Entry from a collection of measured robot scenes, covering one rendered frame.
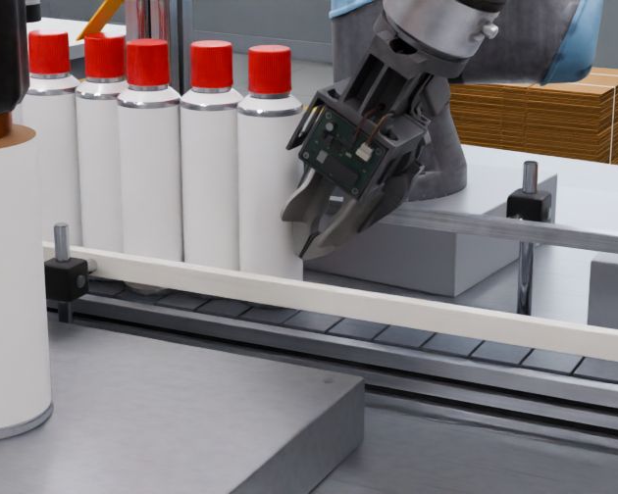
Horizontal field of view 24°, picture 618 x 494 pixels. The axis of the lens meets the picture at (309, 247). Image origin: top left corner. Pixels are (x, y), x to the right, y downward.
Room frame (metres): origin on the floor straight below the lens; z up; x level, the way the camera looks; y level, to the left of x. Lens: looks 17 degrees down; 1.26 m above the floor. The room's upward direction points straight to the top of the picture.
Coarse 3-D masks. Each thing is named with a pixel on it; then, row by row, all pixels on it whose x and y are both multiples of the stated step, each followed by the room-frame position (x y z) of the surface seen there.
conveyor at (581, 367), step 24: (96, 288) 1.12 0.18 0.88; (120, 288) 1.12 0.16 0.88; (216, 312) 1.06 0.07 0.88; (240, 312) 1.06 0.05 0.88; (264, 312) 1.06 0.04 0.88; (288, 312) 1.06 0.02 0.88; (312, 312) 1.06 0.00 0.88; (336, 336) 1.02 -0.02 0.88; (360, 336) 1.01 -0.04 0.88; (384, 336) 1.01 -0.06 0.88; (408, 336) 1.01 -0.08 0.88; (432, 336) 1.01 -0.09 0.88; (456, 336) 1.01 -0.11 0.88; (480, 360) 0.97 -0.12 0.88; (504, 360) 0.96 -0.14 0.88; (528, 360) 0.96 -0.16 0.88; (552, 360) 0.96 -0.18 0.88; (576, 360) 0.96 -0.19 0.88; (600, 360) 0.96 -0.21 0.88
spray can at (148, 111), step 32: (128, 64) 1.12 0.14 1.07; (160, 64) 1.12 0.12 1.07; (128, 96) 1.11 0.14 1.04; (160, 96) 1.11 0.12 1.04; (128, 128) 1.11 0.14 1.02; (160, 128) 1.10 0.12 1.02; (128, 160) 1.11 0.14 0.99; (160, 160) 1.10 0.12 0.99; (128, 192) 1.11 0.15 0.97; (160, 192) 1.10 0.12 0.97; (128, 224) 1.11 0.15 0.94; (160, 224) 1.10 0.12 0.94; (160, 256) 1.10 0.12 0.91; (128, 288) 1.11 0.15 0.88; (160, 288) 1.10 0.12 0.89
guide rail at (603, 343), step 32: (96, 256) 1.11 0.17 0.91; (128, 256) 1.10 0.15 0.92; (192, 288) 1.07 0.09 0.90; (224, 288) 1.06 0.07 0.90; (256, 288) 1.04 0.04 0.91; (288, 288) 1.03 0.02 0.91; (320, 288) 1.02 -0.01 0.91; (384, 320) 1.00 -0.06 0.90; (416, 320) 0.98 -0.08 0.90; (448, 320) 0.97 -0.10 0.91; (480, 320) 0.96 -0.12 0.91; (512, 320) 0.95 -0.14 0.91; (544, 320) 0.95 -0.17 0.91; (576, 352) 0.93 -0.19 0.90; (608, 352) 0.92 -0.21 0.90
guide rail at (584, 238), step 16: (336, 208) 1.10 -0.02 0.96; (400, 208) 1.08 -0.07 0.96; (416, 208) 1.08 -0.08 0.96; (400, 224) 1.08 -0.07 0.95; (416, 224) 1.07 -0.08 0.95; (432, 224) 1.06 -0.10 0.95; (448, 224) 1.06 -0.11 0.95; (464, 224) 1.05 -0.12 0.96; (480, 224) 1.05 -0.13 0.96; (496, 224) 1.04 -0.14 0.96; (512, 224) 1.04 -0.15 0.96; (528, 224) 1.03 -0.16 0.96; (544, 224) 1.03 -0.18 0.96; (560, 224) 1.03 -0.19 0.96; (528, 240) 1.03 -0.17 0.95; (544, 240) 1.02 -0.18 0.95; (560, 240) 1.02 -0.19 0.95; (576, 240) 1.01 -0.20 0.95; (592, 240) 1.01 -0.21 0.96; (608, 240) 1.00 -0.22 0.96
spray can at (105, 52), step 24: (96, 48) 1.15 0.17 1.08; (120, 48) 1.15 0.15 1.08; (96, 72) 1.15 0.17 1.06; (120, 72) 1.15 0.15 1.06; (96, 96) 1.14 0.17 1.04; (96, 120) 1.14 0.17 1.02; (96, 144) 1.14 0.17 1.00; (96, 168) 1.14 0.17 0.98; (96, 192) 1.14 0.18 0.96; (120, 192) 1.14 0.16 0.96; (96, 216) 1.14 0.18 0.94; (120, 216) 1.14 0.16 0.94; (96, 240) 1.14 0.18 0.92; (120, 240) 1.14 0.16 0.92
